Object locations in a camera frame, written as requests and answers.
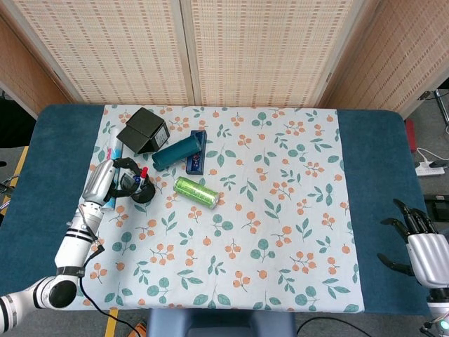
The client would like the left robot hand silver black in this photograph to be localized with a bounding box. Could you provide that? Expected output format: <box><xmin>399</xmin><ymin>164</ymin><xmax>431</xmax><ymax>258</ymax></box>
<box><xmin>81</xmin><ymin>157</ymin><xmax>145</xmax><ymax>205</ymax></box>

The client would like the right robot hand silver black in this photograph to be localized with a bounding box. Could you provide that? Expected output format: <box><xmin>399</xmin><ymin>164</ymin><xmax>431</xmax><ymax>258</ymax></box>
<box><xmin>377</xmin><ymin>198</ymin><xmax>449</xmax><ymax>289</ymax></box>

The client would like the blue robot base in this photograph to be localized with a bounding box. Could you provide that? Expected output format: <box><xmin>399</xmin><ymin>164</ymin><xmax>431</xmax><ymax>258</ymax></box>
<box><xmin>146</xmin><ymin>308</ymin><xmax>296</xmax><ymax>337</ymax></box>

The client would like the black mesh pen cup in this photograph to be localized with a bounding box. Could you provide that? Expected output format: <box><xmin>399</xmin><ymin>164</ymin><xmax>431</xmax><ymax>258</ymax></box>
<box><xmin>119</xmin><ymin>168</ymin><xmax>156</xmax><ymax>204</ymax></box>

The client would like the blue white paper roll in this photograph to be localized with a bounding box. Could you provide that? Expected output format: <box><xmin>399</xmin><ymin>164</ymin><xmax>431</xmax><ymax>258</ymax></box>
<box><xmin>104</xmin><ymin>128</ymin><xmax>124</xmax><ymax>211</ymax></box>

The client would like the black floor box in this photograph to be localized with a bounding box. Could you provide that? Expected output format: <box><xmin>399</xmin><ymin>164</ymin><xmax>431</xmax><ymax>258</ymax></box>
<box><xmin>424</xmin><ymin>194</ymin><xmax>449</xmax><ymax>221</ymax></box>

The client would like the blue table cover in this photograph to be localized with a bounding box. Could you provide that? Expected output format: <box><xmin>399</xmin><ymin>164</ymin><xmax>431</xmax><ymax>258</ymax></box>
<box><xmin>0</xmin><ymin>103</ymin><xmax>431</xmax><ymax>317</ymax></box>

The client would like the black cardboard box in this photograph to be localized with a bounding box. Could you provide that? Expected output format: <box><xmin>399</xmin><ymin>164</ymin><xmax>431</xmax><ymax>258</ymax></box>
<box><xmin>116</xmin><ymin>107</ymin><xmax>171</xmax><ymax>154</ymax></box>

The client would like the teal rectangular box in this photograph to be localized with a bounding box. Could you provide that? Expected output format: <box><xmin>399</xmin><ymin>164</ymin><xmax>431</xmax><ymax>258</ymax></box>
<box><xmin>151</xmin><ymin>136</ymin><xmax>201</xmax><ymax>172</ymax></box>

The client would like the white power strip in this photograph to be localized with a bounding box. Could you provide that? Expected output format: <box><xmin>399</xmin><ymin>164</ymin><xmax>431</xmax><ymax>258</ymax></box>
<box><xmin>415</xmin><ymin>166</ymin><xmax>445</xmax><ymax>177</ymax></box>

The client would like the green drink can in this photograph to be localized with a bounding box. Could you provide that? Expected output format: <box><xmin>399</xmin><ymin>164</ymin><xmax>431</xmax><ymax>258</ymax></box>
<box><xmin>173</xmin><ymin>176</ymin><xmax>220</xmax><ymax>211</ymax></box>

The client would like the dark blue box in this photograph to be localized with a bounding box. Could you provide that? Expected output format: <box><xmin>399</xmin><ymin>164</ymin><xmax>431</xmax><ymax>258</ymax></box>
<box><xmin>185</xmin><ymin>129</ymin><xmax>207</xmax><ymax>176</ymax></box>

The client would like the red floor object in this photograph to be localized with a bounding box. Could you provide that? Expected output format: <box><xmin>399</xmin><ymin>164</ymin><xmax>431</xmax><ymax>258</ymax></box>
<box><xmin>404</xmin><ymin>118</ymin><xmax>419</xmax><ymax>154</ymax></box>

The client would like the floral fruit tablecloth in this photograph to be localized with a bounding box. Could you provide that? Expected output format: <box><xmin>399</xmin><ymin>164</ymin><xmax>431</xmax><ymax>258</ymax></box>
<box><xmin>79</xmin><ymin>104</ymin><xmax>364</xmax><ymax>313</ymax></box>

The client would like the woven bamboo folding screen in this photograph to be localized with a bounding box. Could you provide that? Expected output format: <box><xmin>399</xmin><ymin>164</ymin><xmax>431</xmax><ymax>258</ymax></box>
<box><xmin>0</xmin><ymin>0</ymin><xmax>449</xmax><ymax>119</ymax></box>

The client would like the black floor cable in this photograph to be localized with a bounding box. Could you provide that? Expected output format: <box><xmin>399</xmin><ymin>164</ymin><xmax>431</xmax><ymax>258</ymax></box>
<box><xmin>297</xmin><ymin>317</ymin><xmax>363</xmax><ymax>337</ymax></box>

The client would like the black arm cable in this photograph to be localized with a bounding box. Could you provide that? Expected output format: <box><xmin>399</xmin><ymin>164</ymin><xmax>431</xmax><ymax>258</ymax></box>
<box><xmin>77</xmin><ymin>224</ymin><xmax>148</xmax><ymax>337</ymax></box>

